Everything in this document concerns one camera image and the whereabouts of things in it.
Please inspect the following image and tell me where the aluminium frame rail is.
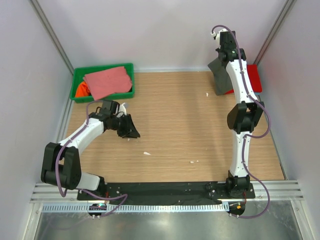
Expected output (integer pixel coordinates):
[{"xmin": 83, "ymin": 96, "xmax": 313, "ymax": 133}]
[{"xmin": 29, "ymin": 182, "xmax": 81, "ymax": 204}]

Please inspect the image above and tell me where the pink folded t shirt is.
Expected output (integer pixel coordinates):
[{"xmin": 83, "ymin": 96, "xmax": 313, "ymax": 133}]
[{"xmin": 82, "ymin": 66, "xmax": 133, "ymax": 100}]

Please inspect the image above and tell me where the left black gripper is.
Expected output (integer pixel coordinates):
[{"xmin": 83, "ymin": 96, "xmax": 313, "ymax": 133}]
[{"xmin": 110, "ymin": 113, "xmax": 140, "ymax": 139}]

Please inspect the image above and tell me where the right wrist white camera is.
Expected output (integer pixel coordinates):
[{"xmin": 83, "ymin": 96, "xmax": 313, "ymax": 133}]
[{"xmin": 211, "ymin": 28, "xmax": 227, "ymax": 44}]

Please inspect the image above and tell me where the green plastic bin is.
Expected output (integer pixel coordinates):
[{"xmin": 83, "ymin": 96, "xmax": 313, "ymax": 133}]
[{"xmin": 69, "ymin": 62, "xmax": 136, "ymax": 104}]

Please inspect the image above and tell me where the orange t shirt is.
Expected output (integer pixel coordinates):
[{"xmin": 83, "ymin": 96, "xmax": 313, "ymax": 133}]
[{"xmin": 75, "ymin": 81, "xmax": 91, "ymax": 98}]

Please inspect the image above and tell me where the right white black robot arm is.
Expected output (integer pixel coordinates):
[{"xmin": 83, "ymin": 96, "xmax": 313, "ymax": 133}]
[{"xmin": 215, "ymin": 28, "xmax": 264, "ymax": 198}]

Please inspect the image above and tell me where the red folded t shirt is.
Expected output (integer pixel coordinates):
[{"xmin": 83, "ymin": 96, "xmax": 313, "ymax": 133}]
[{"xmin": 222, "ymin": 64, "xmax": 263, "ymax": 95}]

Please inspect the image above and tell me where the wrist white camera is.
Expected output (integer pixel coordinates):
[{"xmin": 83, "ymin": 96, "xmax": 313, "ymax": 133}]
[
  {"xmin": 116, "ymin": 102, "xmax": 128, "ymax": 118},
  {"xmin": 211, "ymin": 28, "xmax": 227, "ymax": 44}
]

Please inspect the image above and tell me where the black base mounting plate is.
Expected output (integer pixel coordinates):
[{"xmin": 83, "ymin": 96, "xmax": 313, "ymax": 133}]
[{"xmin": 93, "ymin": 181, "xmax": 256, "ymax": 206}]

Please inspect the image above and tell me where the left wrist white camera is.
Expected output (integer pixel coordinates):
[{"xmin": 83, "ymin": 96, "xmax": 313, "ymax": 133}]
[{"xmin": 116, "ymin": 102, "xmax": 128, "ymax": 118}]

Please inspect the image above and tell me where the grey t shirt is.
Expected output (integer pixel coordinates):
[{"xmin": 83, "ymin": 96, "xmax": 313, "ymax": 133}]
[{"xmin": 207, "ymin": 58, "xmax": 233, "ymax": 96}]

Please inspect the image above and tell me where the white slotted cable duct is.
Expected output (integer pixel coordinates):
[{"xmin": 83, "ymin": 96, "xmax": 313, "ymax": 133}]
[{"xmin": 41, "ymin": 202, "xmax": 229, "ymax": 213}]

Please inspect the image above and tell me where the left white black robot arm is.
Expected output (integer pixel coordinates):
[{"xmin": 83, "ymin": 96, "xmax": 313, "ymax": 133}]
[{"xmin": 40, "ymin": 100, "xmax": 140, "ymax": 200}]

